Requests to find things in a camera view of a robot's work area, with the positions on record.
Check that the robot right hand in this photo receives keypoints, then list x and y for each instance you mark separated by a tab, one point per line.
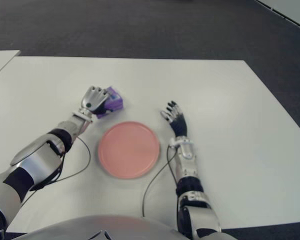
179	123

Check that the white side table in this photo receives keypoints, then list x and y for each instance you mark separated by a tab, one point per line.
0	61

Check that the pink round plate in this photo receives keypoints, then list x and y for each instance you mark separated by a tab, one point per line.
129	150

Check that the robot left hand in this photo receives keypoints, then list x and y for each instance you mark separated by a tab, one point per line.
93	100

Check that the purple tissue paper pack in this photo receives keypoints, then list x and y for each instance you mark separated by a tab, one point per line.
115	101

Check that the silver robot torso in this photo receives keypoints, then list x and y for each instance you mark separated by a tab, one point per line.
115	228

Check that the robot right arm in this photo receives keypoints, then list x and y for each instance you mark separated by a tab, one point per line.
190	180

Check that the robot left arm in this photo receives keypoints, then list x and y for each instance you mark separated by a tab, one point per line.
37	160

